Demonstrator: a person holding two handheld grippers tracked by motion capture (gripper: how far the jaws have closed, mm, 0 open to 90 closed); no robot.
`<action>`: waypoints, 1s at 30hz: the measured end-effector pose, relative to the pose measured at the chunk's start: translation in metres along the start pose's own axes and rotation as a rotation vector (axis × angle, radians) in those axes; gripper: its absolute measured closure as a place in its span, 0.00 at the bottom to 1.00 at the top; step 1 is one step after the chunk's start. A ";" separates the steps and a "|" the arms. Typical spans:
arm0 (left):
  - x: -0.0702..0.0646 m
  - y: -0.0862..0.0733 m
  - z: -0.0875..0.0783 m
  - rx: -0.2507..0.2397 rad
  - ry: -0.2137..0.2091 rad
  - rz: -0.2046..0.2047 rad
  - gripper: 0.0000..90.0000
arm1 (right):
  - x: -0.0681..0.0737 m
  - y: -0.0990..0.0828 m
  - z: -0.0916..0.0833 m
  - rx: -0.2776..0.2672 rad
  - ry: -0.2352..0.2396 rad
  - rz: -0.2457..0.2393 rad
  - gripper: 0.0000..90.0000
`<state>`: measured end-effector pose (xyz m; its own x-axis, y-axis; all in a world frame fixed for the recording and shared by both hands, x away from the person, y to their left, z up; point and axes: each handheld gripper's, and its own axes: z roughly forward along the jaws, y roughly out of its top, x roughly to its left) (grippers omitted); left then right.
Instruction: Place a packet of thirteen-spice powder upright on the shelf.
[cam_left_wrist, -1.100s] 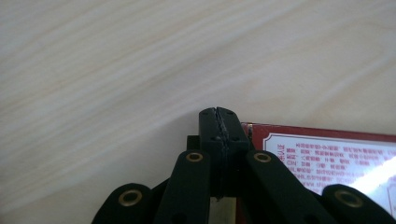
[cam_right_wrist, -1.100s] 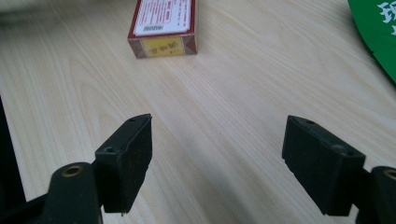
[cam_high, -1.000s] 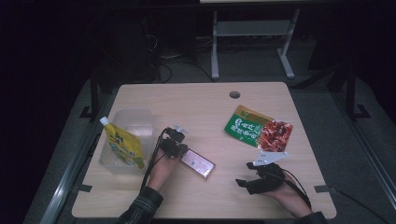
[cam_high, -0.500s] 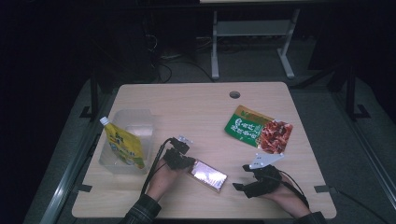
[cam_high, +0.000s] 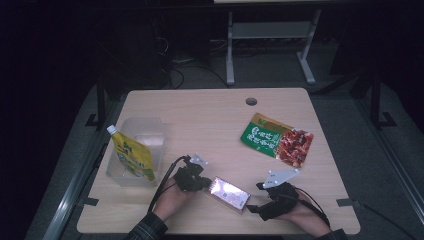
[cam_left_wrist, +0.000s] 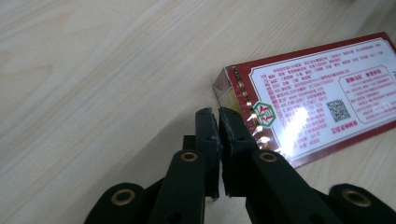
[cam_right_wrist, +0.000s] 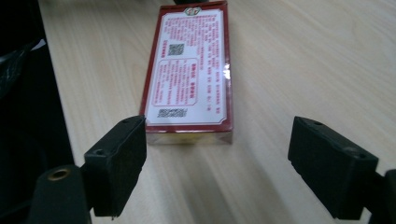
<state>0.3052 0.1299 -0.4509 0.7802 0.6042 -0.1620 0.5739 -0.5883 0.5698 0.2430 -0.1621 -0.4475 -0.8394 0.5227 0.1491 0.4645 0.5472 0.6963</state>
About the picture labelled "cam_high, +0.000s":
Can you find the black floor cables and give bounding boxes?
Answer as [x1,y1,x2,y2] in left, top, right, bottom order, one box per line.
[156,34,232,90]

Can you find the black metal stand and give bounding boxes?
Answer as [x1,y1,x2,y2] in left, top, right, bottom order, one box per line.
[84,75,108,132]
[369,65,398,131]

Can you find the grey table bracket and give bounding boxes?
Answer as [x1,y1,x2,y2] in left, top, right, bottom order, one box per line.
[77,196,100,208]
[335,197,363,209]

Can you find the yellow spout pouch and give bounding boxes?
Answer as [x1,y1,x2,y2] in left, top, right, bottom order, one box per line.
[106,124,157,183]

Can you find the aluminium rail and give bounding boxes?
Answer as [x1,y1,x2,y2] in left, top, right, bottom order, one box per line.
[41,139,113,240]
[353,98,424,216]

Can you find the black cable at table edge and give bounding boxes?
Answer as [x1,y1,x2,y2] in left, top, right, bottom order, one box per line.
[359,201,416,240]

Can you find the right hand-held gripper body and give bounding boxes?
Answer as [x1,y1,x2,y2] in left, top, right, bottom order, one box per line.
[255,167,301,222]

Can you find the green and red sauce packet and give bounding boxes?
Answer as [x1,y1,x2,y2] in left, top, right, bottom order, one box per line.
[239,112,315,169]

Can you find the right hand-held gripper cable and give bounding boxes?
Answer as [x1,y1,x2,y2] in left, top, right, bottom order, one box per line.
[294,185,332,228]

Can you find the left hand-held gripper cable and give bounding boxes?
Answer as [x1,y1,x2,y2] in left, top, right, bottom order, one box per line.
[147,154,192,215]

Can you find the person's right hand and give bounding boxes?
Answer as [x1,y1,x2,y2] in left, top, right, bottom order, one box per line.
[275,190,333,239]

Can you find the clear plastic container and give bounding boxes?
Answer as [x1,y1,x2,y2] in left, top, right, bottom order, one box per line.
[105,116,168,188]

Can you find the pink packet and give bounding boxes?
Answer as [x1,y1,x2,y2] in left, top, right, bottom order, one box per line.
[207,176,252,215]

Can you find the hand-held gripper cable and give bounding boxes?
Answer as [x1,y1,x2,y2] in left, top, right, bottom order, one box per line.
[147,154,192,215]
[294,185,332,228]

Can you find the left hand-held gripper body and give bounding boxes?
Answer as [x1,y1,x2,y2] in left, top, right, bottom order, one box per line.
[172,152,213,193]

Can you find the person's left hand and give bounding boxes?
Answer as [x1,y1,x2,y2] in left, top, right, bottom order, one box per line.
[151,177,198,223]

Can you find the white metal desk frame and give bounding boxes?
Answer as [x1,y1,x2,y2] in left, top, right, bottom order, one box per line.
[225,8,323,86]

